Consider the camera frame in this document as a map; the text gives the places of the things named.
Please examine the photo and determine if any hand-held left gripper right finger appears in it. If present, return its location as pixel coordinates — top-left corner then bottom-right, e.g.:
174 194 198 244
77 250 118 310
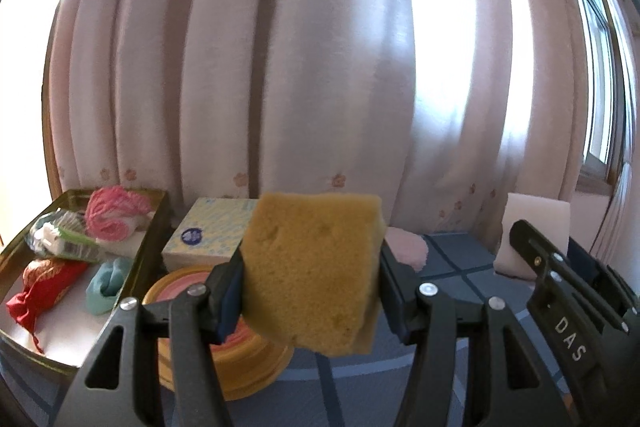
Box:
380 242 571 427

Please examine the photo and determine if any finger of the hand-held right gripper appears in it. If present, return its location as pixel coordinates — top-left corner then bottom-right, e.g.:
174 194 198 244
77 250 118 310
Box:
509 219 630 334
569 241 640 315

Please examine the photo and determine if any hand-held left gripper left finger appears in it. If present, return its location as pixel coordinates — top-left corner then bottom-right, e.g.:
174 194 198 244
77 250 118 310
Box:
57 249 248 427

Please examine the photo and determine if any yellow sponge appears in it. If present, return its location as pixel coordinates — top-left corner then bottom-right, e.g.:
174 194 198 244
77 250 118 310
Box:
241 192 388 356

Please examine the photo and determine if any gold rectangular tin box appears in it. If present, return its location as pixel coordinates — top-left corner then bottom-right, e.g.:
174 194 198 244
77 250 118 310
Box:
0 188 171 378

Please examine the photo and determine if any teal soft cloth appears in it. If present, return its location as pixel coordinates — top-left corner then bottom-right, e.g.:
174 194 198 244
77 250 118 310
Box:
85 257 133 315

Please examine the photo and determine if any pink and white knitted cloth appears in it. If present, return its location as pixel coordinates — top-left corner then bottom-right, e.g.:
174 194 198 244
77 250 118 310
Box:
85 187 151 243

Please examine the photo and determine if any clear cotton swab packet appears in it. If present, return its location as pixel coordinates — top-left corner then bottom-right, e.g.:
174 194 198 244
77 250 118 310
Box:
29 212 103 264

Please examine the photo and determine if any red fabric pouch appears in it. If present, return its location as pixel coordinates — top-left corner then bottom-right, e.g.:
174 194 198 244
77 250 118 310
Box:
6 257 88 353

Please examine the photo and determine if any white sponge block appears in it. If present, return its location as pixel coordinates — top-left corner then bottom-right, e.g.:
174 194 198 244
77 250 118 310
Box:
495 193 572 280

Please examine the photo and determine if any pink powder puff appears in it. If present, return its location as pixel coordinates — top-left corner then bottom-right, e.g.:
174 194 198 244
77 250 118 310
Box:
385 227 428 273

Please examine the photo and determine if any yellow round tin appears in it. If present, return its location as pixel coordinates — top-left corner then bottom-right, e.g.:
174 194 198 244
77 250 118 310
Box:
142 264 296 400

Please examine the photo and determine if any blue plaid tablecloth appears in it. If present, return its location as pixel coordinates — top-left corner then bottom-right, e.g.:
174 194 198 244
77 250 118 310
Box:
0 232 640 427

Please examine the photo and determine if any pale yellow tissue box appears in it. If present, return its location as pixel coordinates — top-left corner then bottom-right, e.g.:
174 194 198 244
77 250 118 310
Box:
161 197 261 273

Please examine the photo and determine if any pale floral curtain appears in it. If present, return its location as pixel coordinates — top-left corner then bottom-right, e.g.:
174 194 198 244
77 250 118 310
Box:
42 0 626 248

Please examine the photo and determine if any window frame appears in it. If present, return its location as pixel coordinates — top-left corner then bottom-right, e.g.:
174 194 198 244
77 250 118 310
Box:
545 0 640 198

